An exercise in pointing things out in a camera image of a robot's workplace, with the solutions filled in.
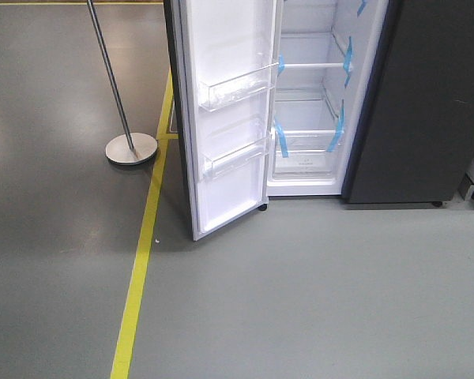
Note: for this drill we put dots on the clear lower door bin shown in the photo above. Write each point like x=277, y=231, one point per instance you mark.
x=214, y=167

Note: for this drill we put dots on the clear door bin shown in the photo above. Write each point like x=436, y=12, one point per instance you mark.
x=214, y=167
x=212, y=97

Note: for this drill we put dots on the dark grey fridge body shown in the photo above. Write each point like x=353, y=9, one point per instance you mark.
x=408, y=130

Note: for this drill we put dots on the glass fridge shelf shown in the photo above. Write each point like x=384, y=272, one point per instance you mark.
x=308, y=110
x=315, y=50

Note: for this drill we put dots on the middle glass fridge shelf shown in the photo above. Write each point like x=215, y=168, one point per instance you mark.
x=315, y=50

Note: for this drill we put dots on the clear middle door bin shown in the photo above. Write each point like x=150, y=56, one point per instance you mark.
x=212, y=97

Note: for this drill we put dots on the silver stanchion post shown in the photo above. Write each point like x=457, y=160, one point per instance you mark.
x=127, y=149

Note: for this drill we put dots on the clear crisper drawer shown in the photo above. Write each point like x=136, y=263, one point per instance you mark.
x=307, y=153

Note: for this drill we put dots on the lower glass fridge shelf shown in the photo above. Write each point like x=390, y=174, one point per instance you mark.
x=308, y=110

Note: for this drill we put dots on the white open fridge door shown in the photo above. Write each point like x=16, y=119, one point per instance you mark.
x=210, y=42

